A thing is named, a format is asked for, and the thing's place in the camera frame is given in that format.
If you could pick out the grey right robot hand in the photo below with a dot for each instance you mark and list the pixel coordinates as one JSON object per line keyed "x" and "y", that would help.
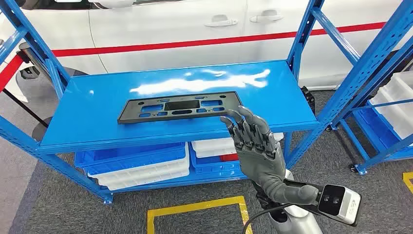
{"x": 261, "y": 168}

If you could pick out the black plastic plate frame part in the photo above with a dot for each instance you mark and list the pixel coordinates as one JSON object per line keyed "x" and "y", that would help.
{"x": 130, "y": 109}

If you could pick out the blue metal shelf rack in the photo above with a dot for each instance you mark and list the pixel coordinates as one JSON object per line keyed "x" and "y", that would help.
{"x": 371, "y": 151}
{"x": 96, "y": 122}

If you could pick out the red item in bin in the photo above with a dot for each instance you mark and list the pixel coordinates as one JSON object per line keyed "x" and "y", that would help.
{"x": 229, "y": 157}

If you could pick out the red barrier belt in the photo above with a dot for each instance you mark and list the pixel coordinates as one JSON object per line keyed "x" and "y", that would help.
{"x": 193, "y": 42}
{"x": 8, "y": 76}

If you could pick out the white car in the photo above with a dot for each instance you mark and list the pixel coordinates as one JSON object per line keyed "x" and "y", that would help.
{"x": 161, "y": 25}

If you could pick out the black stanchion with round base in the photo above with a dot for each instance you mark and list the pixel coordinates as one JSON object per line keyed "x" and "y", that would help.
{"x": 40, "y": 132}

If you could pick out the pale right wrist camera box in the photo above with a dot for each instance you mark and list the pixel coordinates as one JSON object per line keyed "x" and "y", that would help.
{"x": 348, "y": 205}

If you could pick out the silver belt stanchion post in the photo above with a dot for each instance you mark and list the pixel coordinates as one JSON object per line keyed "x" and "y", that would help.
{"x": 25, "y": 51}

